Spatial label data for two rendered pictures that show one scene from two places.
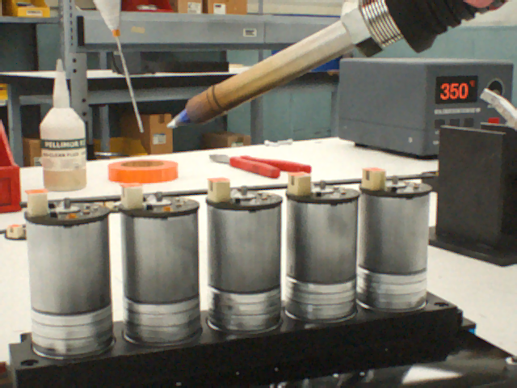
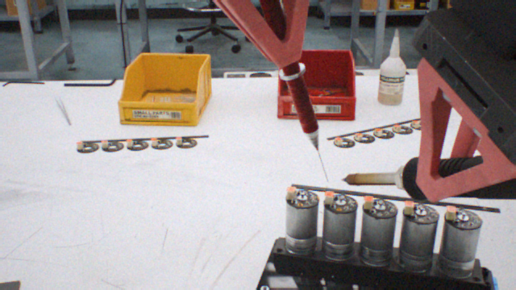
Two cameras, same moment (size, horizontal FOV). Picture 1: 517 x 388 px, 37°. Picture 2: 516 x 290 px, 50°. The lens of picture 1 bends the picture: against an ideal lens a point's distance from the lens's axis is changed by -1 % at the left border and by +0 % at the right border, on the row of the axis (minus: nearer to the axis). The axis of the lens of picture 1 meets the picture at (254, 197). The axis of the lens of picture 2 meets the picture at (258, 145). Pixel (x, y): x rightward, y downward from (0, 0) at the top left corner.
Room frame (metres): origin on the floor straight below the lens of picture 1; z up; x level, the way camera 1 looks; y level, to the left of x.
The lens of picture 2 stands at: (-0.07, -0.12, 1.02)
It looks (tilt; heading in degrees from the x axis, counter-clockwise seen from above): 25 degrees down; 36
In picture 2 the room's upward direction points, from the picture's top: straight up
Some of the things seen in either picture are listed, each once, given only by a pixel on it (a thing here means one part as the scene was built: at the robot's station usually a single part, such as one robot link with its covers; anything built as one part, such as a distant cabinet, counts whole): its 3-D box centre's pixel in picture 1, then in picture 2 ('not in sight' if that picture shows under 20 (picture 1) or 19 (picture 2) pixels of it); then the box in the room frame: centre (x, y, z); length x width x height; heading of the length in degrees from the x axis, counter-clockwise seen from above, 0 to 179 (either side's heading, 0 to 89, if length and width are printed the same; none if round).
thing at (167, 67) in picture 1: (194, 67); not in sight; (3.25, 0.25, 0.77); 0.24 x 0.16 x 0.04; 127
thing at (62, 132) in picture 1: (62, 124); (393, 66); (0.61, 0.15, 0.80); 0.03 x 0.03 x 0.10
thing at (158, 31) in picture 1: (229, 35); not in sight; (3.14, 0.10, 0.90); 1.30 x 0.06 x 0.12; 128
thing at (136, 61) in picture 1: (136, 61); not in sight; (3.05, 0.46, 0.80); 0.15 x 0.12 x 0.10; 57
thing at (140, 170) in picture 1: (143, 170); not in sight; (0.66, 0.09, 0.76); 0.06 x 0.06 x 0.01
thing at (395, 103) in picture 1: (421, 105); not in sight; (0.84, -0.18, 0.80); 0.15 x 0.12 x 0.10; 27
